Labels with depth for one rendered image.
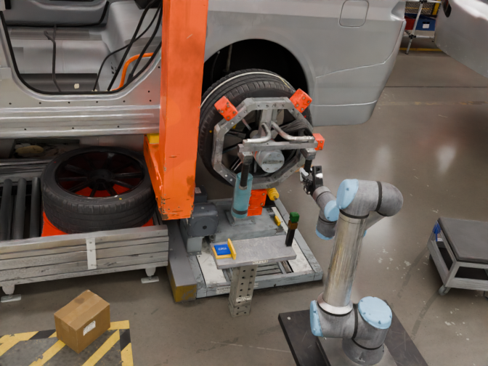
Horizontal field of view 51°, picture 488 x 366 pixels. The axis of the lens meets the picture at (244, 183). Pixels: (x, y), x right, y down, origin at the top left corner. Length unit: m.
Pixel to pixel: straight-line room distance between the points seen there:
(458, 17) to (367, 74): 1.93
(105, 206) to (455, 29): 3.52
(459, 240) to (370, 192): 1.52
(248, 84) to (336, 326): 1.26
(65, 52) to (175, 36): 1.52
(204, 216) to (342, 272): 1.10
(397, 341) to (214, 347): 0.92
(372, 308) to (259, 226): 1.14
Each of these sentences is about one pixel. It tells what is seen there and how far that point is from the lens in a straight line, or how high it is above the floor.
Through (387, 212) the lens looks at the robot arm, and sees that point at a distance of 2.02.
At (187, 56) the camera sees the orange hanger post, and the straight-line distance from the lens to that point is 2.26.
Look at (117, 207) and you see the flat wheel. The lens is 2.83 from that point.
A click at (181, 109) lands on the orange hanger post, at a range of 2.35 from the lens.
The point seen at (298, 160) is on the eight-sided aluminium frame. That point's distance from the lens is 2.88.
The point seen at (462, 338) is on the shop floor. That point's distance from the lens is 3.28.
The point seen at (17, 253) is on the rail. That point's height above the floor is 0.34.
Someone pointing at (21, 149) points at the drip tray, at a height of 0.01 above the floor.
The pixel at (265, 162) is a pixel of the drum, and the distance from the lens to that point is 2.61.
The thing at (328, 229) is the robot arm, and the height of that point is 0.71.
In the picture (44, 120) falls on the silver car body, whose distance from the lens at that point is 2.91.
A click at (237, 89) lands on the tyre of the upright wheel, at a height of 1.14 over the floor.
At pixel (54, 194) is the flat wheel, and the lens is 2.93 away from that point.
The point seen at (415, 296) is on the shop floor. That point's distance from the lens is 3.39.
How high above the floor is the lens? 2.19
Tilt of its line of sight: 33 degrees down
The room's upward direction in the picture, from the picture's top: 8 degrees clockwise
